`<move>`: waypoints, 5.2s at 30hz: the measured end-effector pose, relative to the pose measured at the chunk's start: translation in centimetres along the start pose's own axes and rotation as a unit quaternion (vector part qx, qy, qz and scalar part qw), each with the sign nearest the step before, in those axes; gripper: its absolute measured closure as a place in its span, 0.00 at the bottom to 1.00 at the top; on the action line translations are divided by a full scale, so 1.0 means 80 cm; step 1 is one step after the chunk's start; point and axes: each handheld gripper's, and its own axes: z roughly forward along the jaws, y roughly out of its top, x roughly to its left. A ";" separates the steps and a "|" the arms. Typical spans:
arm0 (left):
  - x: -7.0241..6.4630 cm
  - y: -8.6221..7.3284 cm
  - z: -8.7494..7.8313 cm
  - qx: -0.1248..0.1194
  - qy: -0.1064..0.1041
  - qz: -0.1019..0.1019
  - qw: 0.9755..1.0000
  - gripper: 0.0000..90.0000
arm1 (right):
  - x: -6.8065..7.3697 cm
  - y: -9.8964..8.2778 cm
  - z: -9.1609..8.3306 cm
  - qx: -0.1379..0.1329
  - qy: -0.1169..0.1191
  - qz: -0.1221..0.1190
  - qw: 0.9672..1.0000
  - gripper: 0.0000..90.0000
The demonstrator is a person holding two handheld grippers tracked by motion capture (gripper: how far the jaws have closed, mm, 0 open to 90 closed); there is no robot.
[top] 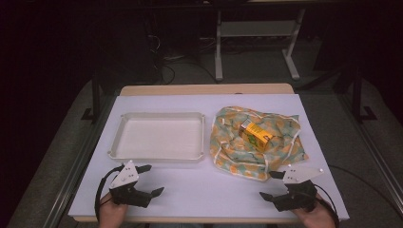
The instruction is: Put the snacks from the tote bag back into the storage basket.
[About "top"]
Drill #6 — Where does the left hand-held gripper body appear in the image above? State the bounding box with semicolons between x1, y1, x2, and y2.
108;160;153;209

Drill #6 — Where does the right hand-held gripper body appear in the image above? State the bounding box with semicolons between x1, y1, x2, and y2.
272;164;325;213

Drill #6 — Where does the white plastic tray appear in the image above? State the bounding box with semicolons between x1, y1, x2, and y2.
107;111;206;164

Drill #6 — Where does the orange snack packet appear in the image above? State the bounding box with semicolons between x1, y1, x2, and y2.
238;118;275;152

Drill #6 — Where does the orange green patterned cloth bag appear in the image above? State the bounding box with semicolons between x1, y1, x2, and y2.
208;105;309;182

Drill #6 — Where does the person's right hand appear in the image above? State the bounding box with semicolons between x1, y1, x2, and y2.
291;193;336;228

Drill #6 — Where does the person's left hand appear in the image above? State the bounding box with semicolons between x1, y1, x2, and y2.
98;192;128;228

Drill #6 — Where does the white table mat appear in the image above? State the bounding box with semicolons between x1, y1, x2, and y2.
67;93;350;221

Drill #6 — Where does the black metal stand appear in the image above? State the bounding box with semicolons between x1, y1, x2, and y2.
81;71;103;124
351;66;378;124

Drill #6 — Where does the wooden table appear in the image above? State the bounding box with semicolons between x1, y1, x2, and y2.
72;83;343;224

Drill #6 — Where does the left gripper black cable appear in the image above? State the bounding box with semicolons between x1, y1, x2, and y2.
93;164;125;222

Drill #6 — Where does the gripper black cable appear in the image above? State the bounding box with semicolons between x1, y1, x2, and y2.
313;183;340;228
93;164;125;222

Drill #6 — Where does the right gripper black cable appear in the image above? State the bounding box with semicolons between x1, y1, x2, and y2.
313;183;340;228

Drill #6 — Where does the aluminium rail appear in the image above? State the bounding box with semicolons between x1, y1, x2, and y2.
336;93;403;208
42;94;117;228

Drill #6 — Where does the black floor cable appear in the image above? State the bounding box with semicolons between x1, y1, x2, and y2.
327;163;403;212
148;32;220;86

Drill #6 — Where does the white metal frame stand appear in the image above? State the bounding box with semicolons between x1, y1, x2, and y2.
214;9;307;82

